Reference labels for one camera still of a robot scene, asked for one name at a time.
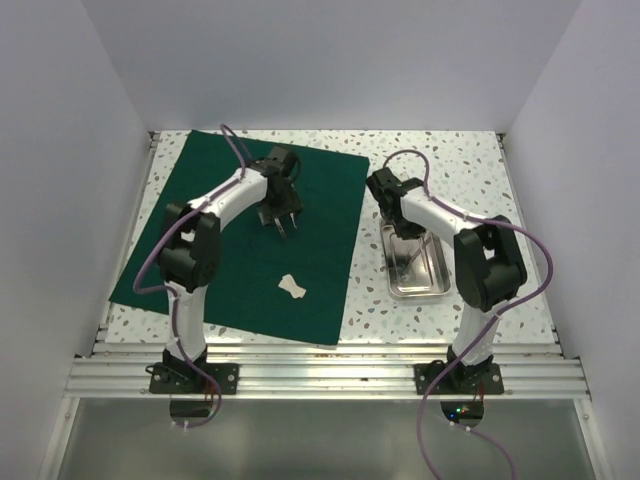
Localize white bow-shaped gauze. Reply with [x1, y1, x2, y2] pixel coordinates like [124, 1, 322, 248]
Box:
[278, 274, 307, 299]

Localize steel instrument tray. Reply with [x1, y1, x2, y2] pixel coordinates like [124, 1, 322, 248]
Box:
[379, 220, 451, 300]

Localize steel tweezers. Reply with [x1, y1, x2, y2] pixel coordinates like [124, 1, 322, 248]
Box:
[274, 218, 288, 241]

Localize steel surgical scissors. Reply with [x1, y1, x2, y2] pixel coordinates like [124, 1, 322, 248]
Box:
[394, 234, 430, 274]

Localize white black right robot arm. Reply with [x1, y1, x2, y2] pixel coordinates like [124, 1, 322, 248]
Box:
[366, 168, 527, 393]

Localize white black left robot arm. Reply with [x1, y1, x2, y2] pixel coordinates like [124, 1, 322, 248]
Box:
[156, 148, 303, 393]

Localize green surgical cloth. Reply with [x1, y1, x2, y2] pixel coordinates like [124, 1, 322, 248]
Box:
[107, 131, 370, 346]

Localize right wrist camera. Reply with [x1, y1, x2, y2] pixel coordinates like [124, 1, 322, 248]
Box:
[366, 167, 403, 200]

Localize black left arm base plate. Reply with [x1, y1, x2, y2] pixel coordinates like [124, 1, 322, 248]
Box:
[145, 363, 240, 395]

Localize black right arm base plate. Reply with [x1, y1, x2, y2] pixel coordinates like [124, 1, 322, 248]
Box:
[413, 360, 505, 396]

